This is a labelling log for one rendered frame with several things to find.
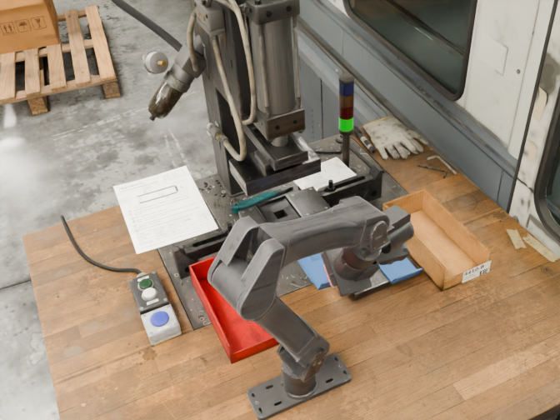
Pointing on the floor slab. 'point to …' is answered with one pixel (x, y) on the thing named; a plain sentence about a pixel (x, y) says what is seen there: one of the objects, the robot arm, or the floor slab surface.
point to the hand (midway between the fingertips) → (333, 282)
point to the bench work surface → (369, 398)
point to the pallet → (32, 75)
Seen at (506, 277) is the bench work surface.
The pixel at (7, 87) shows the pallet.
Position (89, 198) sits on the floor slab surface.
